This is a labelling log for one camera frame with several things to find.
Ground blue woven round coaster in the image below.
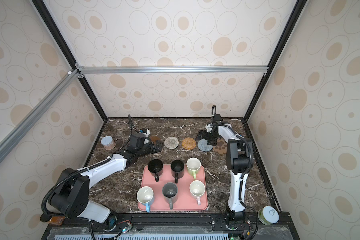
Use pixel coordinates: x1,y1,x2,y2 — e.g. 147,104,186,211
198,139,213,152

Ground cork paw print coaster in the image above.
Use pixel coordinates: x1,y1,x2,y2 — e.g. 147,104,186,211
213,139,228,155

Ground dark brown round coaster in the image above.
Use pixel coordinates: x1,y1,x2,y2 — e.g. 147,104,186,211
150,135,160,142

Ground rattan woven round coaster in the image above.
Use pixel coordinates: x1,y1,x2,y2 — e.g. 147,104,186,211
182,138,197,150

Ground black mug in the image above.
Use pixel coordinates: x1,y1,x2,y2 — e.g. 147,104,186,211
148,159,164,182
171,160,185,184

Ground multicolour woven round coaster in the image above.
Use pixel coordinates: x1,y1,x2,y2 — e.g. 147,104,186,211
164,137,179,150

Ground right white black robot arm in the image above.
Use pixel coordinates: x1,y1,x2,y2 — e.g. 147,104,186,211
196,123,254,225

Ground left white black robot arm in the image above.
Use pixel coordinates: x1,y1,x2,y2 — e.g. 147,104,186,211
41,141,164,228

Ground grey lidded pink jar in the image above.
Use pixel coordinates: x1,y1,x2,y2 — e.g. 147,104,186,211
101,136,116,150

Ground grey mug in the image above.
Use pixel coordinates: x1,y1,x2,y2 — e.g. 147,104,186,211
162,183,178,210

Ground pink tray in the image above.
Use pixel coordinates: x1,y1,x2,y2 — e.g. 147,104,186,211
141,165,208,213

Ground green jar white lid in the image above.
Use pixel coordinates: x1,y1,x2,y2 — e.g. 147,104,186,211
258,206,280,225

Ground amber spice jar black cap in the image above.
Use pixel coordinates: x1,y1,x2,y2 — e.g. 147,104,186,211
40,214,66,226

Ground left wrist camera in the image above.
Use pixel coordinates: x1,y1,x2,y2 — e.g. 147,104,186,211
127,129,150,152

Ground white mug blue handle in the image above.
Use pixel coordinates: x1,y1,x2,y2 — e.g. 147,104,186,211
137,186,155,213

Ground white mug pink handle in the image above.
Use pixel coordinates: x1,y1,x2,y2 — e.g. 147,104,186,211
189,180,206,205

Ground horizontal aluminium frame bar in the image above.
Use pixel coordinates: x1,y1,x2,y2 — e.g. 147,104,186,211
78,65,269,74

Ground diagonal aluminium frame bar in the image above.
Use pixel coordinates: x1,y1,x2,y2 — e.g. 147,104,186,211
0,70,79,163

